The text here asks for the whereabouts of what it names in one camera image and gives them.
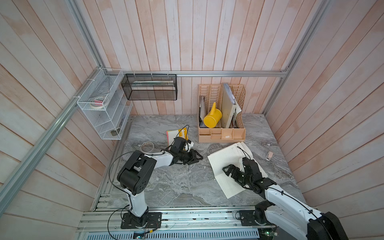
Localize papers in organizer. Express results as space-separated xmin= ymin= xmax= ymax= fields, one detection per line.
xmin=232 ymin=100 xmax=242 ymax=128

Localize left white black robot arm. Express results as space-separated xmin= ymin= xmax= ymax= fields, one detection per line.
xmin=117 ymin=137 xmax=203 ymax=229

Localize open cream notebook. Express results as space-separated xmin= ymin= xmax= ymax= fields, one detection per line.
xmin=208 ymin=142 xmax=253 ymax=199

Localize cream book in organizer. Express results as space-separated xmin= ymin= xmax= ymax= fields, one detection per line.
xmin=221 ymin=83 xmax=236 ymax=128

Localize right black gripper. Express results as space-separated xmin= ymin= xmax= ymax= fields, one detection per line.
xmin=222 ymin=163 xmax=253 ymax=186

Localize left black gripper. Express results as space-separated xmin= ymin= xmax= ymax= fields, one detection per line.
xmin=178 ymin=148 xmax=204 ymax=165

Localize clear tape roll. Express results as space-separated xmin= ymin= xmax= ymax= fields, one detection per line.
xmin=140 ymin=141 xmax=155 ymax=154

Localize beige desk organizer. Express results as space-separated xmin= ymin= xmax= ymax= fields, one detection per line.
xmin=198 ymin=84 xmax=246 ymax=143

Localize yellow watering can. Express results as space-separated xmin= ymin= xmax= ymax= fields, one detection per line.
xmin=203 ymin=102 xmax=223 ymax=128

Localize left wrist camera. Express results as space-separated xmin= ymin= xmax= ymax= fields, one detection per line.
xmin=185 ymin=140 xmax=194 ymax=152

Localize white wire shelf rack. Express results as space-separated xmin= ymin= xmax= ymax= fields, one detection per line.
xmin=77 ymin=68 xmax=132 ymax=140

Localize tape roll on shelf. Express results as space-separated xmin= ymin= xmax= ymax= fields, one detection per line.
xmin=90 ymin=95 xmax=109 ymax=110

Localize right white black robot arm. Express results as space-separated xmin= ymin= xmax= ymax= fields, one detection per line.
xmin=222 ymin=157 xmax=348 ymax=240

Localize small pink eraser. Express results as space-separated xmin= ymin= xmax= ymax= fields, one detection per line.
xmin=266 ymin=151 xmax=274 ymax=161

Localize black mesh wall basket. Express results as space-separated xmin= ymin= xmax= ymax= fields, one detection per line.
xmin=121 ymin=73 xmax=178 ymax=101

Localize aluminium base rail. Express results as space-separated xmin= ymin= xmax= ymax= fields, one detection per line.
xmin=75 ymin=207 xmax=283 ymax=240

